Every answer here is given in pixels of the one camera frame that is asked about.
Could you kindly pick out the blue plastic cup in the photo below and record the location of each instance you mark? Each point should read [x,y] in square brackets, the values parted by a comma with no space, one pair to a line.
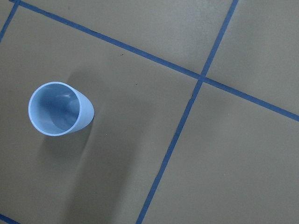
[57,109]

